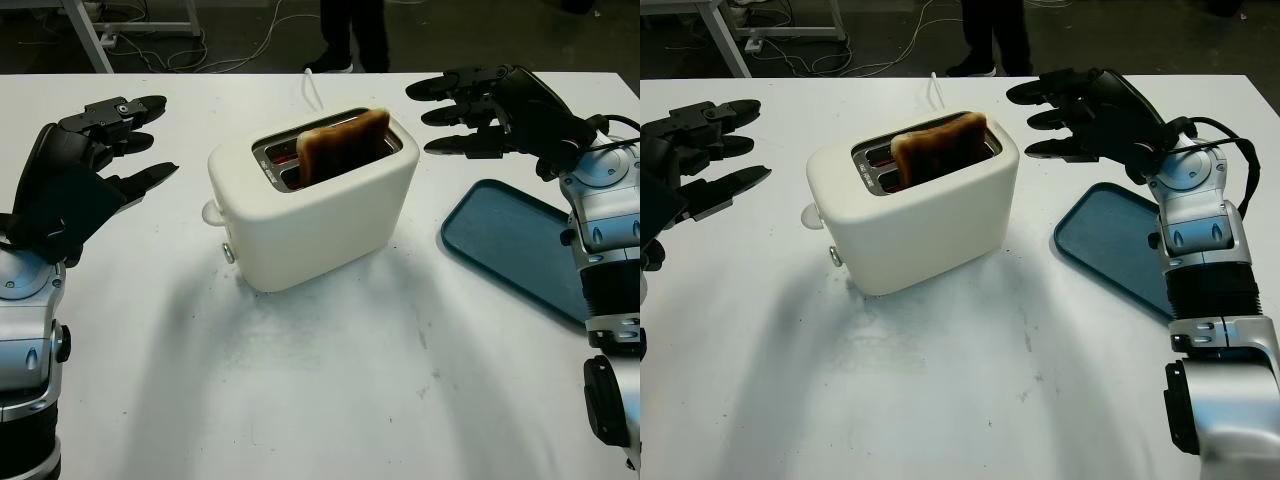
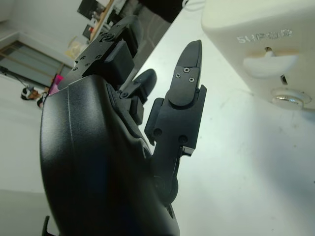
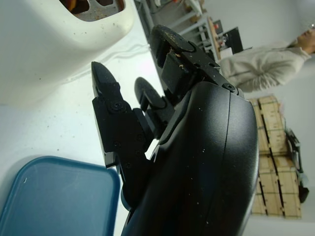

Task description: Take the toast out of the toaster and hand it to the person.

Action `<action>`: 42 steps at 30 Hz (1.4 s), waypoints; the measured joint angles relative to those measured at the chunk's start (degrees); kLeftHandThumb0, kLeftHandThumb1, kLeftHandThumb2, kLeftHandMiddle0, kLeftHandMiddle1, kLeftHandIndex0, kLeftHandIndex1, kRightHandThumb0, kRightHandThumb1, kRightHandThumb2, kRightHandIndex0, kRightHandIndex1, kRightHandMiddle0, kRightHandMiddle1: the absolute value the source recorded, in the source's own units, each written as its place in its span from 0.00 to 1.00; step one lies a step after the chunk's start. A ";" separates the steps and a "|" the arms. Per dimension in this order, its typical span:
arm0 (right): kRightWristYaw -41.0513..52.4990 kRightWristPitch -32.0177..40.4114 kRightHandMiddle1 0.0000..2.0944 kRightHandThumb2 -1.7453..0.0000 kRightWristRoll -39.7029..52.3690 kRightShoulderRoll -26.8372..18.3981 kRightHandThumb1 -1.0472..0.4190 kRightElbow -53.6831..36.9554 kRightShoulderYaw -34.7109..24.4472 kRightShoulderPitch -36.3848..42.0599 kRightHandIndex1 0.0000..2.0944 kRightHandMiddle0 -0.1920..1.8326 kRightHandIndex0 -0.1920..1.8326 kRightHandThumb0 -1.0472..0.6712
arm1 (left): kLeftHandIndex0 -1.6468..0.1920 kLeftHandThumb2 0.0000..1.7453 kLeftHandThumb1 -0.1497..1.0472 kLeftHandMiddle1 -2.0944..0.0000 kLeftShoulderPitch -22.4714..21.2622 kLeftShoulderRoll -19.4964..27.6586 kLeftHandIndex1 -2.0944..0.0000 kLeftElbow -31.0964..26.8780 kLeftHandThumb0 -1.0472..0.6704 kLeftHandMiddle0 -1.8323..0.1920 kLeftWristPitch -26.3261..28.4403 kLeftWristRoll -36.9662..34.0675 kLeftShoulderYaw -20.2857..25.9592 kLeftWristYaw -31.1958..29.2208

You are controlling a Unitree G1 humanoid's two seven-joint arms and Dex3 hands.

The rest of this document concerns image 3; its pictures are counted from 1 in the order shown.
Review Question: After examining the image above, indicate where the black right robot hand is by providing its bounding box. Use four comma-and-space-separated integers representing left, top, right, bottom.
91, 24, 260, 236

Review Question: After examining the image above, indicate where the browned toast slice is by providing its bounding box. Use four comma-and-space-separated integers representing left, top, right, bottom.
64, 0, 78, 12

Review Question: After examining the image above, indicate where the person in cream jacket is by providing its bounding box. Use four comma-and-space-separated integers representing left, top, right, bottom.
220, 22, 315, 93

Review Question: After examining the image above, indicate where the white two-slot toaster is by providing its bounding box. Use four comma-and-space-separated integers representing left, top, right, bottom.
0, 0, 135, 107

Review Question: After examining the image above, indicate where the black equipment stand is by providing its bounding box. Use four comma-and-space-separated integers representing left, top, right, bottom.
284, 127, 310, 204

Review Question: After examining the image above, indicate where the black box on workbench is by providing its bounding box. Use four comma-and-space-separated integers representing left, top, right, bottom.
216, 21, 245, 54

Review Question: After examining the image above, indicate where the blue plastic tray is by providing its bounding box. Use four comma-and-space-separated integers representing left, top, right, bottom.
0, 155, 123, 236

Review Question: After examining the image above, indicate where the white toaster power cable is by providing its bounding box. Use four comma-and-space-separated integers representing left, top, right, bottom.
107, 43, 151, 61

